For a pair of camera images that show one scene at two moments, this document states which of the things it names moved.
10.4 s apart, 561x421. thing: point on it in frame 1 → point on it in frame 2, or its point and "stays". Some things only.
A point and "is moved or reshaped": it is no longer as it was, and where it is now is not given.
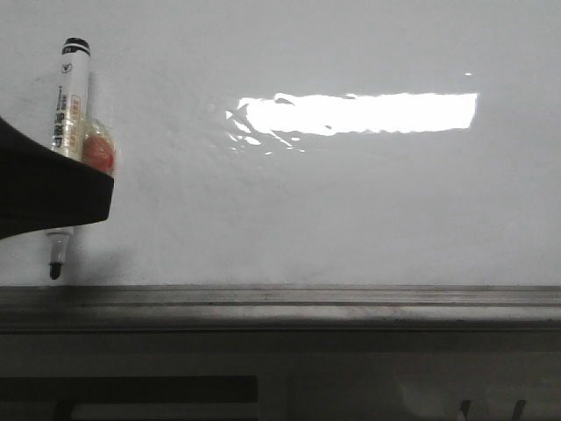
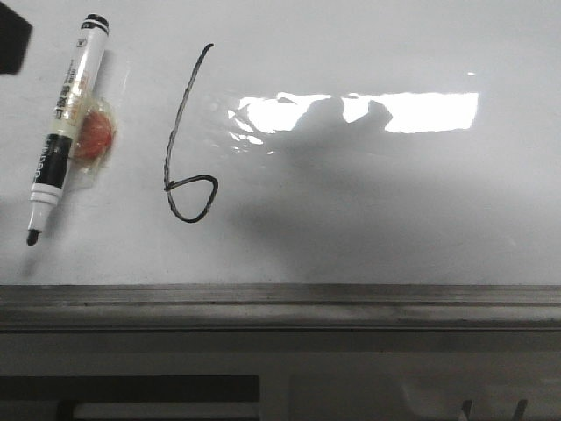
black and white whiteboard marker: [70, 138] is moved or reshaped
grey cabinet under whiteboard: [281, 374] stays
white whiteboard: [302, 142] stays
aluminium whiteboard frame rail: [280, 307] stays
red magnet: [98, 146] is moved or reshaped
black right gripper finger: [41, 188] → [15, 35]
